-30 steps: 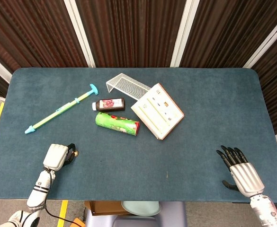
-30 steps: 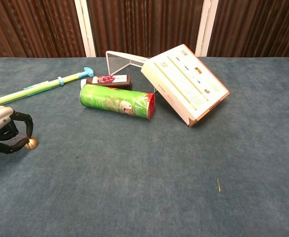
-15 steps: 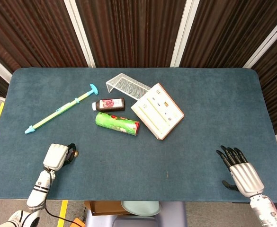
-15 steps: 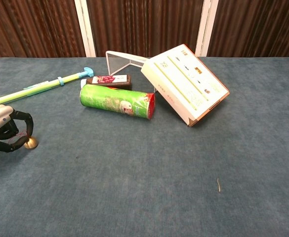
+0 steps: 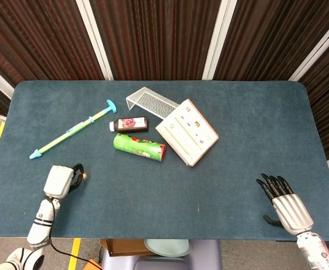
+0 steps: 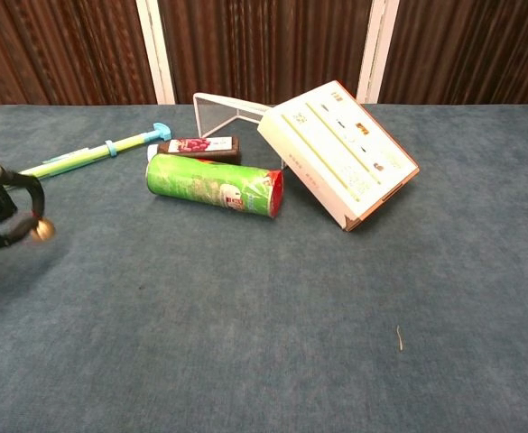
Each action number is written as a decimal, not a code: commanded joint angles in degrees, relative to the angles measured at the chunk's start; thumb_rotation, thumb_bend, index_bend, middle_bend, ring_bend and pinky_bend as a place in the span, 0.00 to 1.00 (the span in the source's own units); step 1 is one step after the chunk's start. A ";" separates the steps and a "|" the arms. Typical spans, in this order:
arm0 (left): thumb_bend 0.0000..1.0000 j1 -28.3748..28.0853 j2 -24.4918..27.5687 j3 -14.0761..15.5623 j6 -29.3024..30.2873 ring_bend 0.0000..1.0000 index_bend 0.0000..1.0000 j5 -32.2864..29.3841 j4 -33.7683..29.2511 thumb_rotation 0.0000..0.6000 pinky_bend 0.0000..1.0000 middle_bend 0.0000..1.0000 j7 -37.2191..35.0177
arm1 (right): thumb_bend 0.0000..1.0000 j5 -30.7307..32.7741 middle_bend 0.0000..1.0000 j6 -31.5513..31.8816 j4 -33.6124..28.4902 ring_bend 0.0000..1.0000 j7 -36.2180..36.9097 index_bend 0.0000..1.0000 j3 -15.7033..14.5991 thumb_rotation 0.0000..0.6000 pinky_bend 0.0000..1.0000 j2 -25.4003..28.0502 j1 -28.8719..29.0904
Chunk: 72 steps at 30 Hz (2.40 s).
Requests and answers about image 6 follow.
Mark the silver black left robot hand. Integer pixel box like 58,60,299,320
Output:
0,158,47,250

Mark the green chips can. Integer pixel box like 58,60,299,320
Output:
144,152,285,219

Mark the white cardboard box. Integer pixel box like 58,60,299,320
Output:
256,80,421,233

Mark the green blue hand pump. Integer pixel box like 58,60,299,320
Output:
18,122,173,180

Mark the white screen frame post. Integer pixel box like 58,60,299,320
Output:
356,0,401,105
134,0,177,106

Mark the dark brown snack packet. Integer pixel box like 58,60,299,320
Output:
146,135,243,166

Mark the white wire mesh rack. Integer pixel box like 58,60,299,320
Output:
192,92,287,170

